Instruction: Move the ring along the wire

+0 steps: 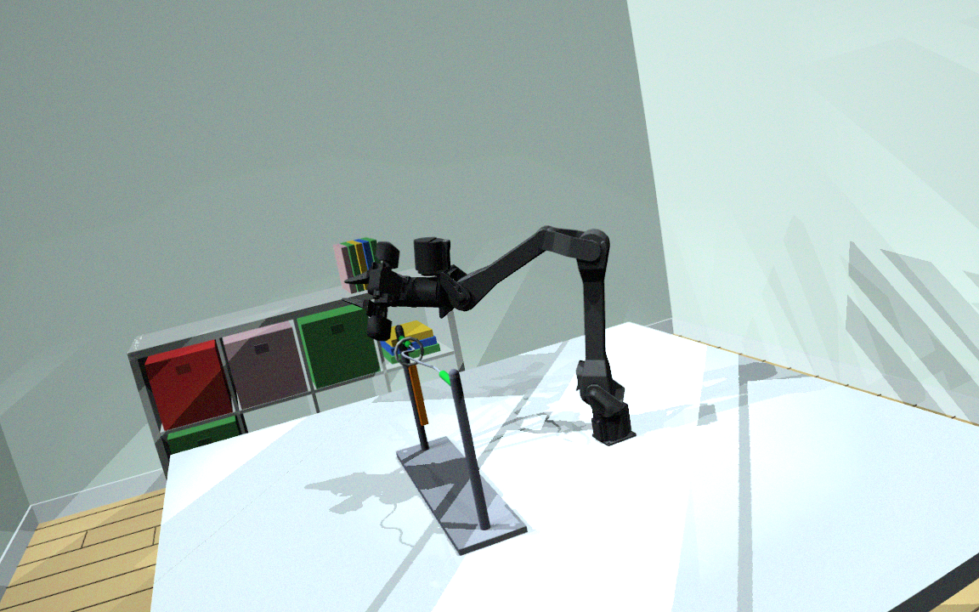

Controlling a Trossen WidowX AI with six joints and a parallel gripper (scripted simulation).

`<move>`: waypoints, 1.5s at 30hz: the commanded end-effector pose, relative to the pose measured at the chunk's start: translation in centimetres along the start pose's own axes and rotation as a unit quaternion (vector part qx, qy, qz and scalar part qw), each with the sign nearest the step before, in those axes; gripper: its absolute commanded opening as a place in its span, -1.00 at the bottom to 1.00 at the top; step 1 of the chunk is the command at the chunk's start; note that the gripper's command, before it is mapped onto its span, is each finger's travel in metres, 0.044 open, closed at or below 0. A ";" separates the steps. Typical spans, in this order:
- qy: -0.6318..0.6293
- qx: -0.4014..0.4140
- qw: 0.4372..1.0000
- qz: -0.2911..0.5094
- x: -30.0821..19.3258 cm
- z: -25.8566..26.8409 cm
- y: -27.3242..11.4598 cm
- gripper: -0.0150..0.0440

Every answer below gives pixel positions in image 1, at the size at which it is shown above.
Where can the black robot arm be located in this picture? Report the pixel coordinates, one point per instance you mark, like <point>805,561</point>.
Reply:
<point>611,421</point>

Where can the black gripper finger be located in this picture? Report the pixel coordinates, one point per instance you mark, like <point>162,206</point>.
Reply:
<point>364,304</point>
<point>362,278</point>

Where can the orange handle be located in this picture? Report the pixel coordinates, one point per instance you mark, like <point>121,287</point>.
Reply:
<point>414,379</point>

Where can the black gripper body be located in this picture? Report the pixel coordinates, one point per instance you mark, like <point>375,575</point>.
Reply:
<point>379,327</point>

